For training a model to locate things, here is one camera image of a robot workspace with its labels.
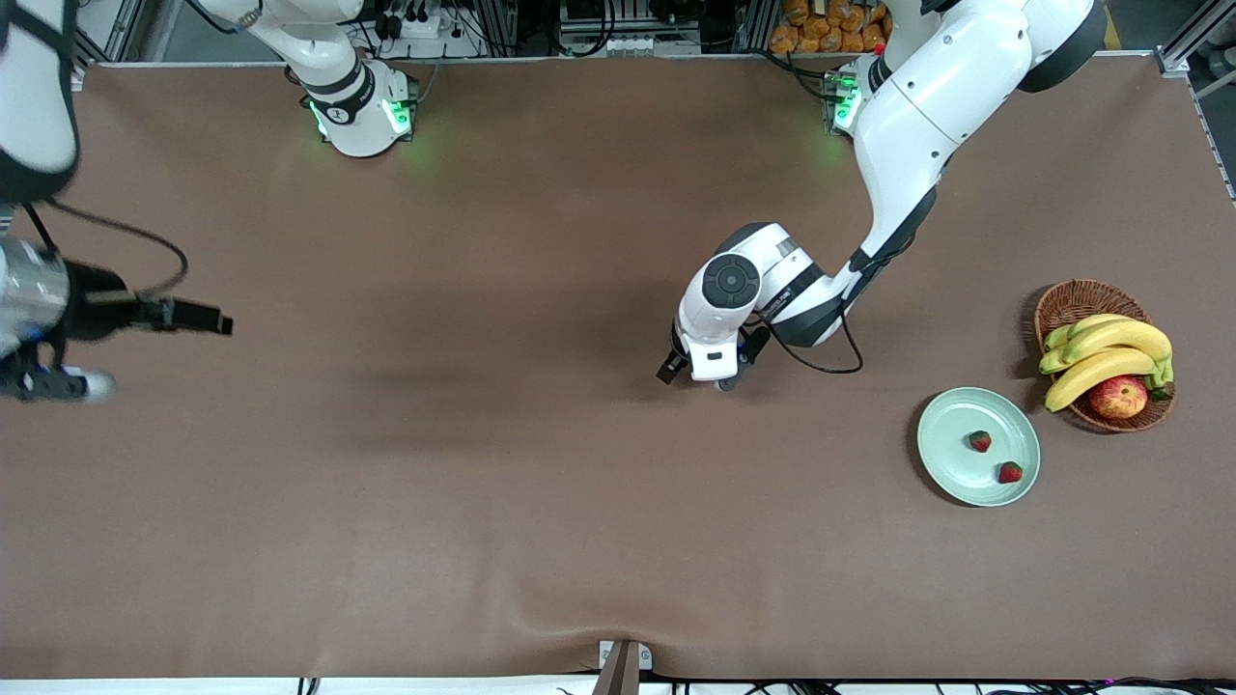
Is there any pale green round plate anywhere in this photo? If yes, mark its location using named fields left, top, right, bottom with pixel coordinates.
left=916, top=386, right=1042, bottom=509

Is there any brown table cover sheet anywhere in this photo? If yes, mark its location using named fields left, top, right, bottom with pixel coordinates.
left=0, top=53, right=1236, bottom=681

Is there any white terminal strip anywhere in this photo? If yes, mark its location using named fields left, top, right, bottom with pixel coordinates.
left=558, top=34, right=702, bottom=57

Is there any metal table clamp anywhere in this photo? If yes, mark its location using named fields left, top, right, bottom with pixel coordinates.
left=591, top=639, right=654, bottom=695

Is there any orange packaged buns pile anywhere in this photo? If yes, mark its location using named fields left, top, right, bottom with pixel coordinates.
left=770, top=0, right=894, bottom=55

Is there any white power strip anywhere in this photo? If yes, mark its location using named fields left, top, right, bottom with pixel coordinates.
left=381, top=8, right=466, bottom=42

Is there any brown wicker basket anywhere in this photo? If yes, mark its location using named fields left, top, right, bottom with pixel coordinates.
left=1033, top=279, right=1176, bottom=434

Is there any red yellow apple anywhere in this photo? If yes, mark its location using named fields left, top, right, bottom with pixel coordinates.
left=1088, top=375, right=1150, bottom=421

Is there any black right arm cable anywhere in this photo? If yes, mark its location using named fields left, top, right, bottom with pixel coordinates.
left=19, top=198, right=189, bottom=295

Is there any aluminium frame post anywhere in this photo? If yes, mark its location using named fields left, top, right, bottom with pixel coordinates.
left=1154, top=0, right=1236, bottom=78
left=77, top=0, right=146, bottom=69

